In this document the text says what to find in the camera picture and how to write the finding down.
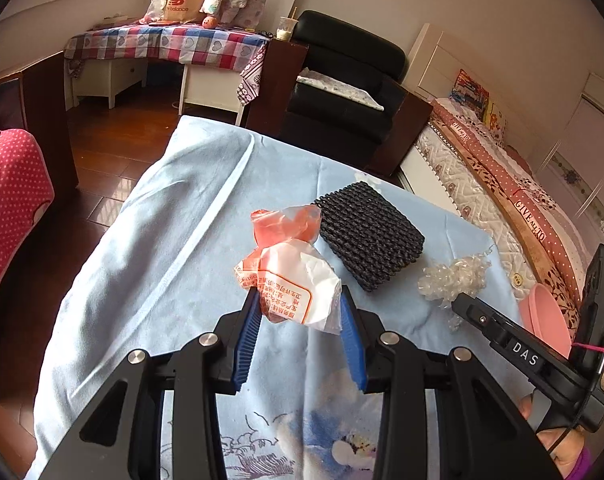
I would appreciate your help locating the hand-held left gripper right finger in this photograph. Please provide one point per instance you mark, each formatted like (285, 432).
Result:
(354, 347)

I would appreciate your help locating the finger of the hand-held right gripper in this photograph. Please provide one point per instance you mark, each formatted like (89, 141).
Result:
(474, 317)

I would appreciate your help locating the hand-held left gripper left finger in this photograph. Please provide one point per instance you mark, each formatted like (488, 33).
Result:
(247, 342)

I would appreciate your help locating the clear bubble wrap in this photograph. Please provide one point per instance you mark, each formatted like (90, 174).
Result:
(452, 275)

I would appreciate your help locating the pink plastic basin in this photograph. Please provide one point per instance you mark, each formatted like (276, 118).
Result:
(547, 315)

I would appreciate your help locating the white and orange plastic bag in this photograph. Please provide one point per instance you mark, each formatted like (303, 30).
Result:
(292, 270)

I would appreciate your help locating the person's right forearm purple sleeve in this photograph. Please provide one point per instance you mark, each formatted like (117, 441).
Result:
(582, 467)

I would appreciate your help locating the person's right hand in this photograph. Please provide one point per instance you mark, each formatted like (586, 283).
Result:
(564, 452)

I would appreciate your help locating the black foam fruit net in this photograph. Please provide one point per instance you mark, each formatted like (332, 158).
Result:
(369, 232)

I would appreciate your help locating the light blue floral tablecloth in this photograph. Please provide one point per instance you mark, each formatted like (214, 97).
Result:
(171, 240)

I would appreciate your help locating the bed with patterned bedding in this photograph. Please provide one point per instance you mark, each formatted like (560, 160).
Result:
(512, 195)

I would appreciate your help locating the yellow printed pillow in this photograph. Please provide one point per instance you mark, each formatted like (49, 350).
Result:
(496, 122)

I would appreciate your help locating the white wardrobe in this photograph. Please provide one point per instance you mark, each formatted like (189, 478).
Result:
(582, 150)

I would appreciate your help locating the white headboard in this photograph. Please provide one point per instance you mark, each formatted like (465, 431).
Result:
(442, 60)

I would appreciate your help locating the grey patterned seat cushion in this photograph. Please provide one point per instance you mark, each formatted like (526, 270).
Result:
(339, 87)

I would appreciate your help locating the purple floral hanging cloth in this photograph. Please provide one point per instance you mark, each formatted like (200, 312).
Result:
(251, 80)

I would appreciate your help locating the dark wooden side cabinet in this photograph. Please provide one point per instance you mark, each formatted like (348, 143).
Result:
(277, 80)

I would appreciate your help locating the red polka dot chair cover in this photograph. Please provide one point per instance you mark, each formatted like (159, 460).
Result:
(11, 200)

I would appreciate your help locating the white desk drawer unit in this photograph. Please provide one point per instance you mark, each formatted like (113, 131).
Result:
(111, 80)

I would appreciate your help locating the black leather armchair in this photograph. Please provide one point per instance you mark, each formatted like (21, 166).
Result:
(347, 50)

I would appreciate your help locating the plaid heart tablecloth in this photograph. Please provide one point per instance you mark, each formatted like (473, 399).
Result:
(171, 42)

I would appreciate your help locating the dark wooden low cabinet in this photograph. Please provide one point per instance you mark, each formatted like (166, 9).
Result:
(36, 110)

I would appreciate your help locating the plastic cup with straw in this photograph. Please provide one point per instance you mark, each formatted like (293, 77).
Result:
(286, 27)

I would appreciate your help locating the orange fruit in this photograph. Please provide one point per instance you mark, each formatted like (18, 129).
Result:
(209, 22)

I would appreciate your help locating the clear pink plastic bag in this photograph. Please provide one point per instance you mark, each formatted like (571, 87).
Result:
(155, 7)

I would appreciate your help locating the dark wooden bed frame end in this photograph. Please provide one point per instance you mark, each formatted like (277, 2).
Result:
(402, 135)

